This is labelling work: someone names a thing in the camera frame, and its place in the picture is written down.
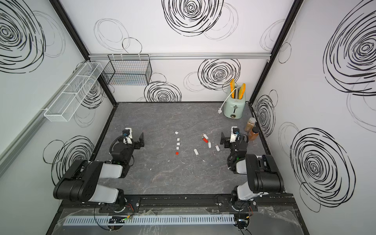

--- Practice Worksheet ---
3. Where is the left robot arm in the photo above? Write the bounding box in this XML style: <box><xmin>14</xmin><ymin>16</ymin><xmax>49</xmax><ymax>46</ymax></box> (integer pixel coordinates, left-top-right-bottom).
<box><xmin>53</xmin><ymin>128</ymin><xmax>145</xmax><ymax>213</ymax></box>

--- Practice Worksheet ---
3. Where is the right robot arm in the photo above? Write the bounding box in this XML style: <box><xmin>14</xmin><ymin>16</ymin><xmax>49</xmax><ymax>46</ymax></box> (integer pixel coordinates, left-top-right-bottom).
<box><xmin>220</xmin><ymin>131</ymin><xmax>285</xmax><ymax>211</ymax></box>

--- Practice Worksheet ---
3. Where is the spice jar black lid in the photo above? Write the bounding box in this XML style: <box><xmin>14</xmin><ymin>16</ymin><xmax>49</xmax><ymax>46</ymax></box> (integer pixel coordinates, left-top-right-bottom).
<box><xmin>248</xmin><ymin>126</ymin><xmax>259</xmax><ymax>141</ymax></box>

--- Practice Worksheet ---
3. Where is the spice jar silver lid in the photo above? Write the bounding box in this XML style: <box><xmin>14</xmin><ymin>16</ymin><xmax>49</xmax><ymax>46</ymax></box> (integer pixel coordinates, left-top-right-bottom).
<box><xmin>244</xmin><ymin>117</ymin><xmax>256</xmax><ymax>133</ymax></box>

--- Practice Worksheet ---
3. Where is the mint green toaster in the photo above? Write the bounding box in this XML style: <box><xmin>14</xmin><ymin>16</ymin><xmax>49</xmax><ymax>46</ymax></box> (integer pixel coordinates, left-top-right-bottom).
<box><xmin>223</xmin><ymin>86</ymin><xmax>246</xmax><ymax>119</ymax></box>

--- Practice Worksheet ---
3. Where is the white mesh shelf basket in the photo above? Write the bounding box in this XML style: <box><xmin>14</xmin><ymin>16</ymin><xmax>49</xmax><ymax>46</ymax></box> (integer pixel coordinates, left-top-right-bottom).
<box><xmin>44</xmin><ymin>62</ymin><xmax>103</xmax><ymax>122</ymax></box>

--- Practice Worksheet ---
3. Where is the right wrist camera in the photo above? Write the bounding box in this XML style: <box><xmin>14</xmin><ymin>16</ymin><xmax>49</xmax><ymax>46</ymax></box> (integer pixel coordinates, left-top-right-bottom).
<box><xmin>230</xmin><ymin>126</ymin><xmax>240</xmax><ymax>143</ymax></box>

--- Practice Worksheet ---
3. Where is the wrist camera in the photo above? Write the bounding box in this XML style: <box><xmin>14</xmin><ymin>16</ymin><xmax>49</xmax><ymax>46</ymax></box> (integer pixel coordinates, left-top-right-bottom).
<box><xmin>230</xmin><ymin>126</ymin><xmax>240</xmax><ymax>143</ymax></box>
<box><xmin>122</xmin><ymin>128</ymin><xmax>133</xmax><ymax>144</ymax></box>

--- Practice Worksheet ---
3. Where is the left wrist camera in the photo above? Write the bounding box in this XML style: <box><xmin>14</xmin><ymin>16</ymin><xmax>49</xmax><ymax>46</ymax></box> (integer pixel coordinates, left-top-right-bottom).
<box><xmin>122</xmin><ymin>128</ymin><xmax>133</xmax><ymax>144</ymax></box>

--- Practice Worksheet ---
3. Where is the white toaster power cord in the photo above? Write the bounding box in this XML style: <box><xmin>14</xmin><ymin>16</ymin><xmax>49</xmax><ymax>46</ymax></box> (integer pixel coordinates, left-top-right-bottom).
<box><xmin>217</xmin><ymin>87</ymin><xmax>237</xmax><ymax>114</ymax></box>

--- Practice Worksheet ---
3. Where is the black wire basket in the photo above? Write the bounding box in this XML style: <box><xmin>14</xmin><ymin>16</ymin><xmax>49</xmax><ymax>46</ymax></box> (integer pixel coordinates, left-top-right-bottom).
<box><xmin>102</xmin><ymin>54</ymin><xmax>152</xmax><ymax>86</ymax></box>

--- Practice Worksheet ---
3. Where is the grey slotted cable duct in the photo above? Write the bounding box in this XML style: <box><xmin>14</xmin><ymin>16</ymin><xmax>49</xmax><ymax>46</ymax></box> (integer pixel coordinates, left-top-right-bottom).
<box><xmin>63</xmin><ymin>214</ymin><xmax>236</xmax><ymax>227</ymax></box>

